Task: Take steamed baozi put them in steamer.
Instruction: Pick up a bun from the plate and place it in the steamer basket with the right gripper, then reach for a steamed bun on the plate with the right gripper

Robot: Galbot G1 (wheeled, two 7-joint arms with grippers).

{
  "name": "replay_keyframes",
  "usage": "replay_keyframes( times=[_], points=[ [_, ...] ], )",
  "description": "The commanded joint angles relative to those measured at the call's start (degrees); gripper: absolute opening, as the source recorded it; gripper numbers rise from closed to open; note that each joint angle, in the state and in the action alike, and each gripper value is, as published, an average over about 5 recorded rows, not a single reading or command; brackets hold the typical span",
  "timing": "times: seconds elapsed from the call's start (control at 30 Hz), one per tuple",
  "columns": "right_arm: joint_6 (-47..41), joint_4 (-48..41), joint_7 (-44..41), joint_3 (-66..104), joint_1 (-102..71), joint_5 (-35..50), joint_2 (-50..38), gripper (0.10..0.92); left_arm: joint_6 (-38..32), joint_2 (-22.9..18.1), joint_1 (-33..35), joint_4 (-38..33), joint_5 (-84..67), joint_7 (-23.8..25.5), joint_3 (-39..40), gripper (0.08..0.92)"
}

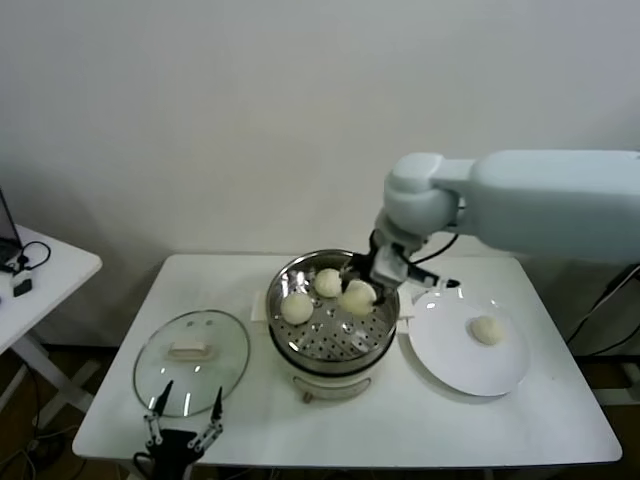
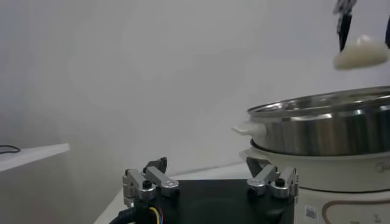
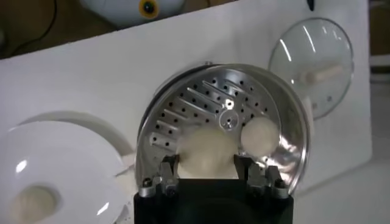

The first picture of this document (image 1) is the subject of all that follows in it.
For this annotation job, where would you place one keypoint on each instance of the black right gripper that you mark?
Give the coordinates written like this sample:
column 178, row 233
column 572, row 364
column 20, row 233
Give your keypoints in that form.
column 373, row 247

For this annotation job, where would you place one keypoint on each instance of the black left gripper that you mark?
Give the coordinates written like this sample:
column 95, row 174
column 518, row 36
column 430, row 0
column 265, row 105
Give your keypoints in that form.
column 172, row 450

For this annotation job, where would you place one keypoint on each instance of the white steamed baozi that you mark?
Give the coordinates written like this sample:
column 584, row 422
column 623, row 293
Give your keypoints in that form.
column 327, row 282
column 296, row 308
column 487, row 331
column 357, row 298

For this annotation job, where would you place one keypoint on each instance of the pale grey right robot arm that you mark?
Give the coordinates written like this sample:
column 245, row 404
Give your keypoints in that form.
column 550, row 200

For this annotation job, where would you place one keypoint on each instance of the stainless steel steamer basket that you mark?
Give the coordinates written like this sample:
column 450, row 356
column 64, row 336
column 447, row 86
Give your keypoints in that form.
column 280, row 345

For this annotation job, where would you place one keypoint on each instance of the glass pot lid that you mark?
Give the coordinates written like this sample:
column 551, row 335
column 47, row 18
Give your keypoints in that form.
column 150, row 360

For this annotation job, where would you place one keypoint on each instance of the white round plate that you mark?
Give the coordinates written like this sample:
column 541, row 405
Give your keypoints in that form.
column 450, row 350

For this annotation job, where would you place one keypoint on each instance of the cream electric cooking pot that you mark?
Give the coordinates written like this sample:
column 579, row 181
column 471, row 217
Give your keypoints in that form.
column 330, row 385

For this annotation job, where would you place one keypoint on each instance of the white folding side table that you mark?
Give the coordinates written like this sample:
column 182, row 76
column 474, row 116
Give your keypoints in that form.
column 60, row 270

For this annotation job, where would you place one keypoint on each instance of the black and white power adapter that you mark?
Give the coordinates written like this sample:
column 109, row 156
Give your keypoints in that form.
column 22, row 290

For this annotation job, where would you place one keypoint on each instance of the dark laptop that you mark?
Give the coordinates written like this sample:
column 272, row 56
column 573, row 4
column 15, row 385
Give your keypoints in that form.
column 6, row 235

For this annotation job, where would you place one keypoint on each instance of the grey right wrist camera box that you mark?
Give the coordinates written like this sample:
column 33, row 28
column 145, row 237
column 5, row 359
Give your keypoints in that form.
column 390, row 265

